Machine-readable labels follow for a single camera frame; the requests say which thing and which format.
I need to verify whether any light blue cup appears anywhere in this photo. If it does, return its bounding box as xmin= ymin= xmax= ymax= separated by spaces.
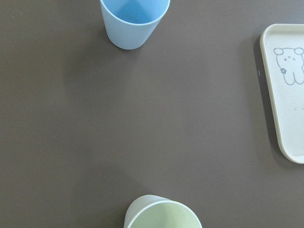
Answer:
xmin=100 ymin=0 xmax=170 ymax=50

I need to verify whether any cream white cup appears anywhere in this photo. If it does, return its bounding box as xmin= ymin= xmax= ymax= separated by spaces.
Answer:
xmin=123 ymin=195 xmax=202 ymax=228

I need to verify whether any cream rabbit tray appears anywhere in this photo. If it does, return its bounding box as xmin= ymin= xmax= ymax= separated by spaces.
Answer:
xmin=260 ymin=24 xmax=304 ymax=164

